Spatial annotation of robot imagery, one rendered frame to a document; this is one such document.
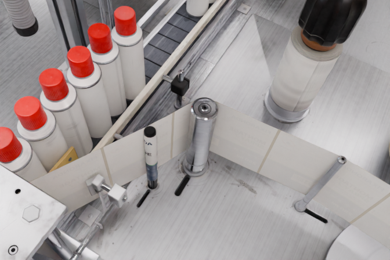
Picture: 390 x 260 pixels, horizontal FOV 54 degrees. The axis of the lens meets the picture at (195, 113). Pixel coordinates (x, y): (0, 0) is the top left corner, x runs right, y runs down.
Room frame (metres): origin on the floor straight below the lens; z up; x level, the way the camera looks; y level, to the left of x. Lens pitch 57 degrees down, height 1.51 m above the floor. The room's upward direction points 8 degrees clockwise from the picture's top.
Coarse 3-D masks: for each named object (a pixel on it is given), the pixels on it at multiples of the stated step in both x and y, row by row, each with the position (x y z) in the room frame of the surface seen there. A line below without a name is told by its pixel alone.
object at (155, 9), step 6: (162, 0) 0.62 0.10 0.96; (168, 0) 0.63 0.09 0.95; (156, 6) 0.60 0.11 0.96; (162, 6) 0.61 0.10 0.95; (150, 12) 0.58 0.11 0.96; (156, 12) 0.59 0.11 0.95; (144, 18) 0.56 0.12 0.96; (150, 18) 0.57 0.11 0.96; (138, 24) 0.54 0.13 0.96; (144, 24) 0.55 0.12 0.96
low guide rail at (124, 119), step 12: (216, 0) 0.69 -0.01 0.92; (204, 24) 0.62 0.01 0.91; (192, 36) 0.57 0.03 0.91; (180, 48) 0.54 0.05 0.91; (168, 60) 0.50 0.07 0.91; (156, 84) 0.44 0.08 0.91; (144, 96) 0.41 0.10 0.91; (132, 108) 0.38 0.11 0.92; (120, 120) 0.35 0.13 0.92; (108, 132) 0.32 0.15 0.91; (108, 144) 0.30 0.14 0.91
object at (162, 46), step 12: (228, 0) 0.74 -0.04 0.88; (180, 12) 0.68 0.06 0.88; (216, 12) 0.69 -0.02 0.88; (168, 24) 0.63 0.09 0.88; (180, 24) 0.64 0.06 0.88; (192, 24) 0.64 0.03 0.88; (156, 36) 0.59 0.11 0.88; (168, 36) 0.60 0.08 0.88; (180, 36) 0.60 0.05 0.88; (144, 48) 0.55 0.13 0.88; (156, 48) 0.56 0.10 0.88; (168, 48) 0.56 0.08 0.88; (144, 60) 0.52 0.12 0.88; (156, 60) 0.53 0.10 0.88; (180, 60) 0.55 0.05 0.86; (156, 72) 0.49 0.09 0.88; (168, 72) 0.50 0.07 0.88; (132, 120) 0.37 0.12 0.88; (120, 132) 0.34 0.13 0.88; (96, 144) 0.31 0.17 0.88
